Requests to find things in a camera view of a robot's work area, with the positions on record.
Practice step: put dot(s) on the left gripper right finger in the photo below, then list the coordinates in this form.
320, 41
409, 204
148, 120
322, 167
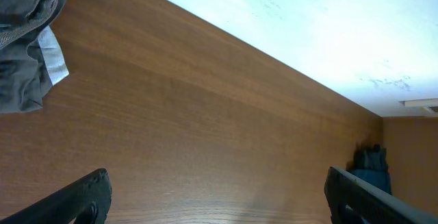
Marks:
353, 200

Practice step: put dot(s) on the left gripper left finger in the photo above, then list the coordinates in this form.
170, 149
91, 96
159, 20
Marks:
86, 201

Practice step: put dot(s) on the grey shorts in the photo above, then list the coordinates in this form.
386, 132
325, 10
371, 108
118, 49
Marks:
31, 57

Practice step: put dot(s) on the dark blue folded garment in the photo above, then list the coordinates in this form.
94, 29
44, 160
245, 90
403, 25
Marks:
369, 164

